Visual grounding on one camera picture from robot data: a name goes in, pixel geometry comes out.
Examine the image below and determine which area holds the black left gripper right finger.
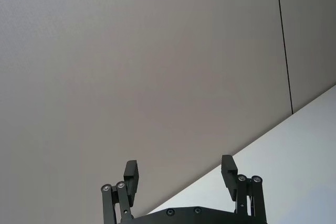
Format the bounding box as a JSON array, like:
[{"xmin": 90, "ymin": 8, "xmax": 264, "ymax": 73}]
[{"xmin": 221, "ymin": 155, "xmax": 268, "ymax": 224}]

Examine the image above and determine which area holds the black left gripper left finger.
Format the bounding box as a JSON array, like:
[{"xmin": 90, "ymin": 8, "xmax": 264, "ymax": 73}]
[{"xmin": 100, "ymin": 159, "xmax": 141, "ymax": 224}]

